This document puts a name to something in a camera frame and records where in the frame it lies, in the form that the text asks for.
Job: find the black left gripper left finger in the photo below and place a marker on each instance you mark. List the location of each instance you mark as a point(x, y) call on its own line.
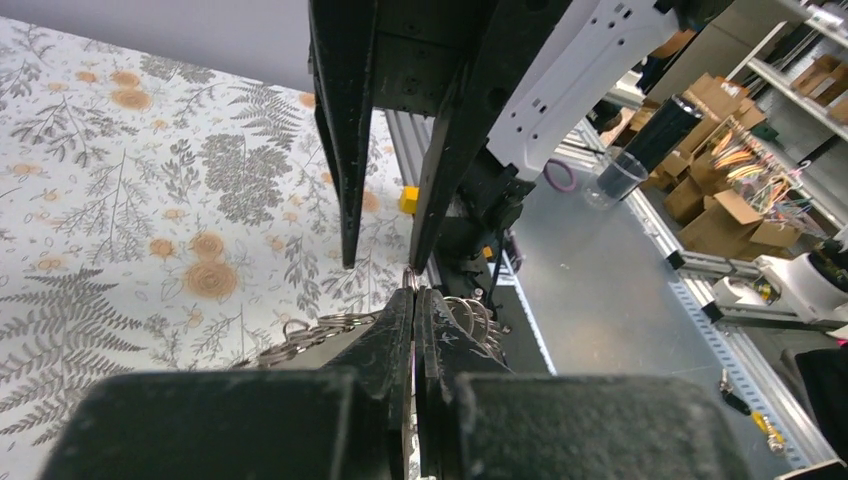
point(348, 419)

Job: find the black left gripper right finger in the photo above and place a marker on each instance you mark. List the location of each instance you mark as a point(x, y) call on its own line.
point(477, 419)

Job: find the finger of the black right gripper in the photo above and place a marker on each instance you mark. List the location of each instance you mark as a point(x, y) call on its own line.
point(342, 44)
point(510, 40)

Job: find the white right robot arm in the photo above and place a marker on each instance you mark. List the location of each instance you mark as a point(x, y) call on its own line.
point(420, 47)

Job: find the clear plastic cup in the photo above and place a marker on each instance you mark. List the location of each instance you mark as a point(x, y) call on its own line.
point(660, 134)

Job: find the yellow cube block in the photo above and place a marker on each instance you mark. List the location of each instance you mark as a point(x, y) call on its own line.
point(408, 200)

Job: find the floral patterned table mat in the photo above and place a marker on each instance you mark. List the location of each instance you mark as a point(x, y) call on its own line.
point(160, 215)

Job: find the cardboard boxes on shelf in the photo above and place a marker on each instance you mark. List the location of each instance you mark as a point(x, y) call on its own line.
point(727, 192)

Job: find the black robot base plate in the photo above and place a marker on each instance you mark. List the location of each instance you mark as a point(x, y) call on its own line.
point(485, 296)

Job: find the grey slotted cable duct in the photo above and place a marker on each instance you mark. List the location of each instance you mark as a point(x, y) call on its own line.
point(750, 375)

